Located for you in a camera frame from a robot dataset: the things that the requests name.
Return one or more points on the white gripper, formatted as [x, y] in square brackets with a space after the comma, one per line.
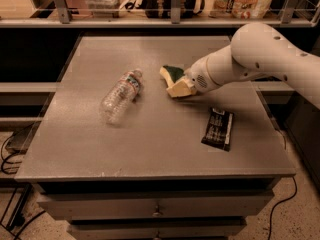
[197, 75]

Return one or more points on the green and yellow sponge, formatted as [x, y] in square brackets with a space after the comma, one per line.
[171, 74]

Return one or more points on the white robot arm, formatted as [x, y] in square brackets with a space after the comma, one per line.
[256, 50]

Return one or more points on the black snack bar wrapper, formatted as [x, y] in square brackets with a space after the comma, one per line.
[218, 129]

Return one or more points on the clear plastic water bottle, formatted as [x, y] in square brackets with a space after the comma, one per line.
[114, 105]

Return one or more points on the grey drawer cabinet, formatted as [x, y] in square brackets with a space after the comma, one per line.
[105, 180]

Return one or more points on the black backpack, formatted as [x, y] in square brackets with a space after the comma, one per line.
[162, 8]

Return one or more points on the round drawer knob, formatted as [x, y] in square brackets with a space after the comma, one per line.
[157, 213]

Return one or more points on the grey metal shelf rail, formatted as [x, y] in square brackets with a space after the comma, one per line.
[207, 23]

